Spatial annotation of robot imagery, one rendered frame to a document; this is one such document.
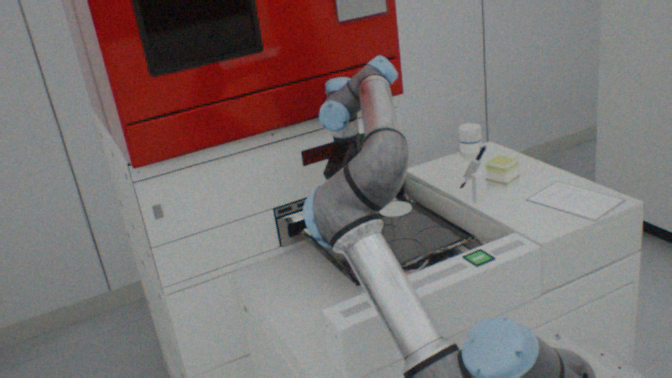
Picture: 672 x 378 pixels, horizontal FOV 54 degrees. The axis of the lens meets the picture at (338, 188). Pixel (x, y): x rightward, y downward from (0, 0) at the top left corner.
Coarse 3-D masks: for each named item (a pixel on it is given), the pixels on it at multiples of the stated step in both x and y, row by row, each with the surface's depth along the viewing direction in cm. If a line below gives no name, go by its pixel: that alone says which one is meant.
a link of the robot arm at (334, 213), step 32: (320, 192) 134; (352, 192) 129; (320, 224) 133; (352, 224) 129; (352, 256) 130; (384, 256) 129; (384, 288) 126; (384, 320) 126; (416, 320) 123; (416, 352) 122; (448, 352) 120
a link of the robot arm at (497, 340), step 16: (496, 320) 116; (512, 320) 115; (480, 336) 116; (496, 336) 114; (512, 336) 112; (528, 336) 113; (464, 352) 116; (480, 352) 114; (496, 352) 112; (512, 352) 110; (528, 352) 111; (544, 352) 114; (464, 368) 116; (480, 368) 112; (496, 368) 110; (512, 368) 110; (528, 368) 111; (544, 368) 113
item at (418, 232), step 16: (416, 208) 200; (384, 224) 193; (400, 224) 192; (416, 224) 191; (432, 224) 190; (448, 224) 188; (400, 240) 184; (416, 240) 183; (432, 240) 181; (448, 240) 180; (336, 256) 180; (400, 256) 176; (416, 256) 175; (352, 272) 171
